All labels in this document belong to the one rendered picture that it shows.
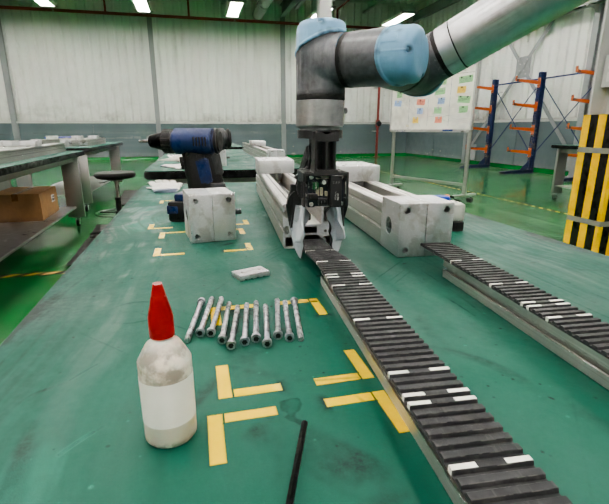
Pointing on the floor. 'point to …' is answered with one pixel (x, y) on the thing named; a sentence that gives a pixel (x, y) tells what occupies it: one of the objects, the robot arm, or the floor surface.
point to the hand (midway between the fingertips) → (316, 248)
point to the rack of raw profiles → (522, 127)
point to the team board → (438, 118)
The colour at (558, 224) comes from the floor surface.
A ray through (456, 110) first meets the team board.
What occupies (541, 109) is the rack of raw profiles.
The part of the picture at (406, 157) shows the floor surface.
